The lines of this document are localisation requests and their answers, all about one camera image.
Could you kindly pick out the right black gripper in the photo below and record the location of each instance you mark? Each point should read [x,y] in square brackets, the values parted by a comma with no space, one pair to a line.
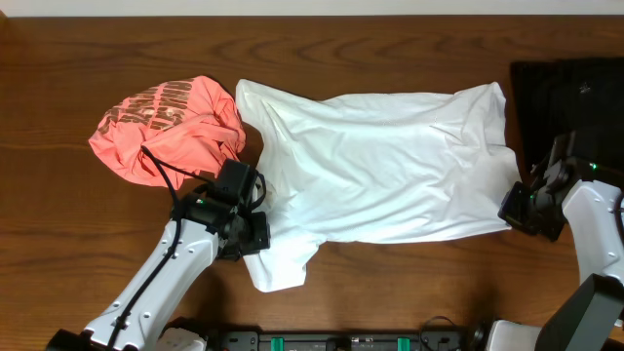
[510,211]

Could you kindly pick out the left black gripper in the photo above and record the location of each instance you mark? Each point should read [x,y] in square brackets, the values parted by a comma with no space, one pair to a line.
[262,238]

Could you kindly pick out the white t-shirt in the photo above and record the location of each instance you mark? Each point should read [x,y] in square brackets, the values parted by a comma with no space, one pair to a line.
[374,168]

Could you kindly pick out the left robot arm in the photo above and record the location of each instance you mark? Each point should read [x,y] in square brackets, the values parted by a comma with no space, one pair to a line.
[136,319]

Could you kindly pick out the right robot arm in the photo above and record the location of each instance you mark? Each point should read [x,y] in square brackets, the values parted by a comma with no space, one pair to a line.
[578,185]

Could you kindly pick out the black fabric container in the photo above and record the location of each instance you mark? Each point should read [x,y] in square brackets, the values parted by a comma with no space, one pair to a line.
[557,97]

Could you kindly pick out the pink printed t-shirt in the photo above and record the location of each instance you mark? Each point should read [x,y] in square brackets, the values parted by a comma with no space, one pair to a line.
[192,124]

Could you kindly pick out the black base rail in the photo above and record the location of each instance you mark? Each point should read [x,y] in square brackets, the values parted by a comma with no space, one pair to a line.
[437,334]

